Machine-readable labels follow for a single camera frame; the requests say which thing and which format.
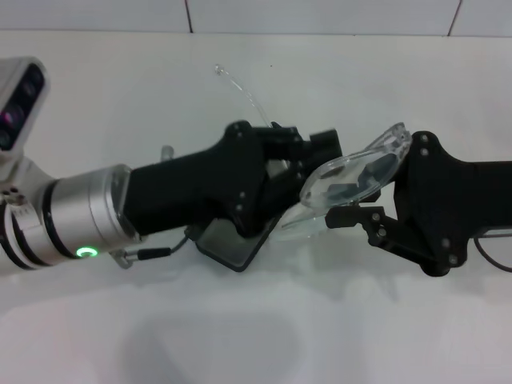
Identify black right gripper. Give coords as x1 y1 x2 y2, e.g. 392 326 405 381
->
324 129 512 278

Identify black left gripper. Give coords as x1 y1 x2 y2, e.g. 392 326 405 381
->
122 120 312 242

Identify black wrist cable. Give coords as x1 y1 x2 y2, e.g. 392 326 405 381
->
474 235 512 274
115 227 193 270

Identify clear transparent glasses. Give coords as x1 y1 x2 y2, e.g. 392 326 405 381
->
214 62 413 242

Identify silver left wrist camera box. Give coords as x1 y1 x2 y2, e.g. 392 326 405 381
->
0 57 52 154

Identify black glasses case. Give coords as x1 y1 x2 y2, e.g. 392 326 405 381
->
186 215 283 274

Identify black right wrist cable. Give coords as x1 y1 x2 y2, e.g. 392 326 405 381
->
474 235 512 274

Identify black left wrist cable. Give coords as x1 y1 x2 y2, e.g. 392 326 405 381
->
115 227 193 270

